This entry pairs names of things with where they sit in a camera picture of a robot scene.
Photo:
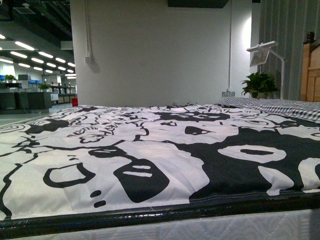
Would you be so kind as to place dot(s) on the small framed picture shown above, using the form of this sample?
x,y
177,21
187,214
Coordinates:
x,y
259,58

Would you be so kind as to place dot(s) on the red fire extinguisher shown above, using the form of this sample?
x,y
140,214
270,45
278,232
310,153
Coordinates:
x,y
74,102

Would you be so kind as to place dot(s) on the striped grey pillow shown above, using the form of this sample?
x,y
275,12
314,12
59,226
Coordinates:
x,y
309,111

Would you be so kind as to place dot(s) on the green potted plant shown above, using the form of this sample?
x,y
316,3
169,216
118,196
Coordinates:
x,y
259,83

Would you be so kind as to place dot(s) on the black and white patterned blanket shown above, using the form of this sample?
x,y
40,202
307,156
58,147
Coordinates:
x,y
90,159

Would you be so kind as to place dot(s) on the white plastic-wrapped mattress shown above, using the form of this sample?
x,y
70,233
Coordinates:
x,y
285,218

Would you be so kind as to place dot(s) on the dark grey counter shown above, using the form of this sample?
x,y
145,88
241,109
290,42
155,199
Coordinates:
x,y
25,100

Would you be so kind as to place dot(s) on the white desk lamp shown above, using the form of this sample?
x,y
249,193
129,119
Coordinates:
x,y
274,65

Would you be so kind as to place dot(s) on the wooden headboard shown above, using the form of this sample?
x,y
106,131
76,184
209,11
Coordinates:
x,y
310,77

